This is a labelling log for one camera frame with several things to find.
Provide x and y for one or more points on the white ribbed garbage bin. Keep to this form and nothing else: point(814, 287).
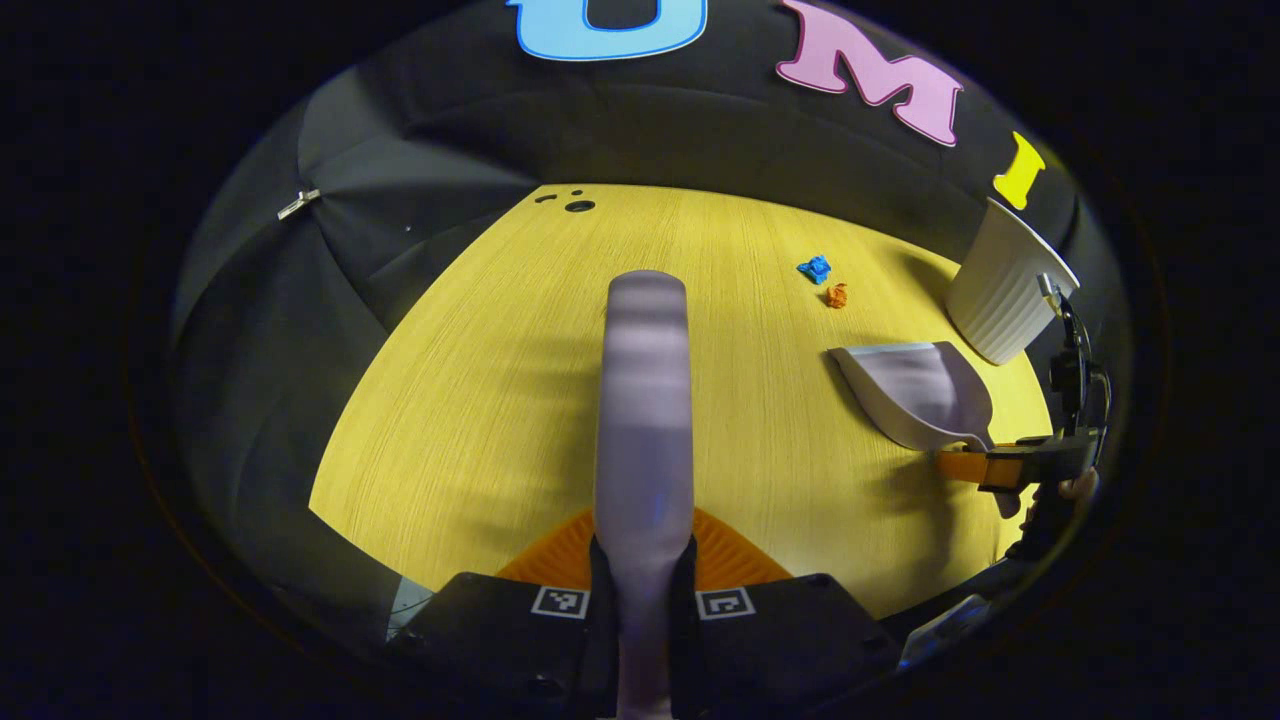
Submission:
point(1000, 290)

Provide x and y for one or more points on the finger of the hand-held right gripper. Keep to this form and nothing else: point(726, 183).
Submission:
point(975, 467)

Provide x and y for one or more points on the blue paper scrap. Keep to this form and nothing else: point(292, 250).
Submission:
point(815, 270)

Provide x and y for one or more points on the pale lilac dustpan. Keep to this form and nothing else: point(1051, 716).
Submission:
point(915, 395)

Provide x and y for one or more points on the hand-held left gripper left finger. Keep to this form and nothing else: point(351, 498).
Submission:
point(500, 640)

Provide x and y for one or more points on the metal cloth clip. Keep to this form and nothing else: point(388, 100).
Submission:
point(298, 204)

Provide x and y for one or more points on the yellow wooden desktop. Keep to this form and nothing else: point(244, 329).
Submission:
point(480, 400)

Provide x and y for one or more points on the pale lilac small broom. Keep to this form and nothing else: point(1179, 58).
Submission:
point(645, 400)

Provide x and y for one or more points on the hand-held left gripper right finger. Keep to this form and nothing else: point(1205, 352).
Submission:
point(790, 640)

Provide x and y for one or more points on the orange paper scrap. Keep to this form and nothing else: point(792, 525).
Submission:
point(837, 296)

